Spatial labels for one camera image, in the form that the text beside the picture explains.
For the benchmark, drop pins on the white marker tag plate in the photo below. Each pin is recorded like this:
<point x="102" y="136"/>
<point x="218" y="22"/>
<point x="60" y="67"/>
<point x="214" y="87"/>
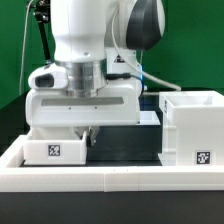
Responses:
<point x="148" y="118"/>

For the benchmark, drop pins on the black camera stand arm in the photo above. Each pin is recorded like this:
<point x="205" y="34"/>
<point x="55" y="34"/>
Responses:
<point x="42" y="16"/>

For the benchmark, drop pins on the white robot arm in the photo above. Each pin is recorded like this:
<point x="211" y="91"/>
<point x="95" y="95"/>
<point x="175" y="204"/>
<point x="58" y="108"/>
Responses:
<point x="86" y="30"/>

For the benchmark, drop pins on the white U-shaped border frame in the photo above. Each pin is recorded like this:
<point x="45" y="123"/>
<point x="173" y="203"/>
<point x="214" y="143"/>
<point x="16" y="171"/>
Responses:
<point x="15" y="178"/>

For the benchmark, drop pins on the white front drawer tray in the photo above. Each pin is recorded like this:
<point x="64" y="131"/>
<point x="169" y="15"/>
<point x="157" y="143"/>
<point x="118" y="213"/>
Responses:
<point x="54" y="146"/>

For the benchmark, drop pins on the white drawer cabinet box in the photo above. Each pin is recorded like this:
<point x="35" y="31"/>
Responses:
<point x="193" y="128"/>

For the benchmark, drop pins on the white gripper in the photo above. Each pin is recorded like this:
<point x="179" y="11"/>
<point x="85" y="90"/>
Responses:
<point x="48" y="104"/>

